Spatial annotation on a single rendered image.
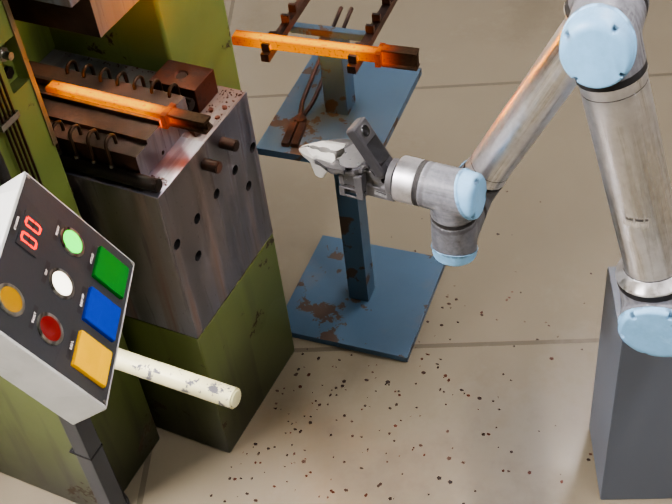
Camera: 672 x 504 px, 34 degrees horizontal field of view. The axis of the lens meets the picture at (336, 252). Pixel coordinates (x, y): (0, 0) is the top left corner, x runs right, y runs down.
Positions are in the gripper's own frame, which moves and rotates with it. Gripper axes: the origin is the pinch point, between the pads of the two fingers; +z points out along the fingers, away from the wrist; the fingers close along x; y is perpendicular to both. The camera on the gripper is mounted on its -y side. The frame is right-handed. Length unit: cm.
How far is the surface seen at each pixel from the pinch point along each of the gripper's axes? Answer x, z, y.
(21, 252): -57, 21, -17
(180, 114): -0.6, 28.7, -1.4
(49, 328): -65, 13, -10
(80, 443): -60, 24, 34
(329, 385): 14, 13, 100
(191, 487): -29, 32, 100
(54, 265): -53, 19, -11
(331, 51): 34.4, 11.1, 2.5
